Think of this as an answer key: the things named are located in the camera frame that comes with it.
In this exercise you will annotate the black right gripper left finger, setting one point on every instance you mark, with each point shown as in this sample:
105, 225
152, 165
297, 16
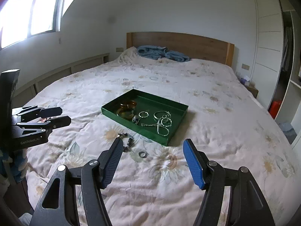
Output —
109, 160

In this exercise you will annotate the window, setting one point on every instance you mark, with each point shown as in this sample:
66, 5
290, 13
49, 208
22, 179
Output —
23, 19

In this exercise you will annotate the tissue box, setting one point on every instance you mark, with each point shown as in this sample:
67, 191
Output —
245, 81

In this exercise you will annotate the blue gloved left hand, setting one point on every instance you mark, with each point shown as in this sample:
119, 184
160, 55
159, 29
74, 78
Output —
13, 167

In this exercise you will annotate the silver square buckle pendant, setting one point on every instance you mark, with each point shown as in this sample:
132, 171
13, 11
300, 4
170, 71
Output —
135, 119

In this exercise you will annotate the blue folded blanket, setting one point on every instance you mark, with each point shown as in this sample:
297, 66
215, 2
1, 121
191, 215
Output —
156, 52

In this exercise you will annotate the white wardrobe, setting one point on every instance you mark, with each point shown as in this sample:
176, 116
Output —
273, 16

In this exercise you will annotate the hanging clothes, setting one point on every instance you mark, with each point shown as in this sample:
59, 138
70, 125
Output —
288, 49

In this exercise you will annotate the wooden nightstand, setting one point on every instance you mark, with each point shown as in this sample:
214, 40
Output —
252, 90

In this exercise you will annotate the wooden headboard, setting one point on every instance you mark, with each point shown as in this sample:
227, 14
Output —
194, 46

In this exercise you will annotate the green jewelry tray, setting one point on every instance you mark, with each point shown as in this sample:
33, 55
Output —
159, 117

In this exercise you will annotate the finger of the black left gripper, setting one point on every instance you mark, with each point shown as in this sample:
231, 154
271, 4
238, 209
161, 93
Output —
55, 123

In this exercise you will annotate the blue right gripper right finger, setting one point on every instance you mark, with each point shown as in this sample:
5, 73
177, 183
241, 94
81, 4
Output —
197, 164

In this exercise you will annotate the red container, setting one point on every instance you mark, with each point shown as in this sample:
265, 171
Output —
274, 108

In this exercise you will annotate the gold bangle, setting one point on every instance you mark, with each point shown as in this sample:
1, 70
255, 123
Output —
126, 113

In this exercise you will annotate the amber bangle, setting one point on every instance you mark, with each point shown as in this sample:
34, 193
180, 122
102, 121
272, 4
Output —
128, 104

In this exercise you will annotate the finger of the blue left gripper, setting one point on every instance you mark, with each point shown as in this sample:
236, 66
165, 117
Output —
50, 112

